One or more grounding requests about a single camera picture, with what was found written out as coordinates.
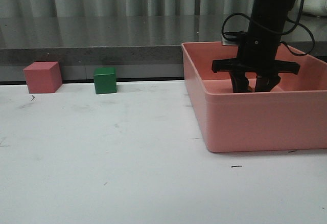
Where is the green cube block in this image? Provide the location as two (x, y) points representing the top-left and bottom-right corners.
(94, 67), (117, 94)

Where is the pink plastic bin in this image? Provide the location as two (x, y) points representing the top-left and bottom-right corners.
(182, 42), (326, 152)

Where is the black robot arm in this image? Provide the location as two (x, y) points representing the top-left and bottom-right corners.
(212, 0), (304, 93)

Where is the yellow push button switch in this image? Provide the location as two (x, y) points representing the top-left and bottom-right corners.
(247, 86), (254, 93)

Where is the dark grey counter shelf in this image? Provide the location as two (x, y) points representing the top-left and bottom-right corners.
(0, 13), (327, 82)

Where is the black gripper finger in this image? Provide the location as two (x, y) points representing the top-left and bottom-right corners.
(254, 75), (281, 92)
(229, 72), (249, 93)

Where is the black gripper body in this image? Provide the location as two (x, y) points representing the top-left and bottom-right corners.
(212, 32), (300, 75)

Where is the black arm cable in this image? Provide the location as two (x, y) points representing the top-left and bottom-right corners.
(221, 0), (315, 56)

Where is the pink cube block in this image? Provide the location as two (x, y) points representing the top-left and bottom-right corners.
(23, 61), (62, 94)

